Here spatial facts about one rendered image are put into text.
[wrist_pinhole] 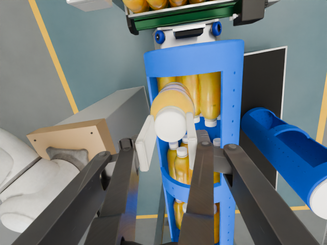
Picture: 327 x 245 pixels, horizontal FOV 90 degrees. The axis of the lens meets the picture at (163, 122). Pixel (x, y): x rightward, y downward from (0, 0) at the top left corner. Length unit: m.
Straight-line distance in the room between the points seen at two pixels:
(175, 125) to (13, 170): 0.58
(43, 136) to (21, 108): 1.64
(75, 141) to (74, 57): 1.27
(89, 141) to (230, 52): 0.58
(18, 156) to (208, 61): 0.63
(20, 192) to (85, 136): 0.25
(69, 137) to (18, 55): 1.62
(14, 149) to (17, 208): 0.18
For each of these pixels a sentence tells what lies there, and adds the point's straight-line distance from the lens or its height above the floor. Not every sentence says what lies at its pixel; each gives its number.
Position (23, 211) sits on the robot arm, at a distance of 0.67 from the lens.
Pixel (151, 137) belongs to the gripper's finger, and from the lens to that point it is 0.17.
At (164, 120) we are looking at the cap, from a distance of 0.19.
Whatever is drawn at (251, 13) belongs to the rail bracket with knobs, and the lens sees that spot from 0.68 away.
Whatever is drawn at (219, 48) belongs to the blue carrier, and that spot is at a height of 1.22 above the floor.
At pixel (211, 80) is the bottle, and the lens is 0.50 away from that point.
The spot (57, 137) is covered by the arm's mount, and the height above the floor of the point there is 1.07.
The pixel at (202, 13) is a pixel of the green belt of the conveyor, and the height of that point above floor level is 0.90.
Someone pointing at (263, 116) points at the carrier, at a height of 0.16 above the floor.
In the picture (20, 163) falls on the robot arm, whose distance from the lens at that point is 0.69.
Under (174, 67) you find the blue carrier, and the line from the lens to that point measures 0.40.
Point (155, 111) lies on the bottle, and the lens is 0.22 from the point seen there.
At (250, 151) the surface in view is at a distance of 1.88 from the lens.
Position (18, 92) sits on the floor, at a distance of 2.41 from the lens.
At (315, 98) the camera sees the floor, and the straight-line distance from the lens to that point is 2.11.
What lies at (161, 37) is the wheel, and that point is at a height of 0.98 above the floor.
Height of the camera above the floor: 1.63
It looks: 67 degrees down
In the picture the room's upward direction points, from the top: 167 degrees counter-clockwise
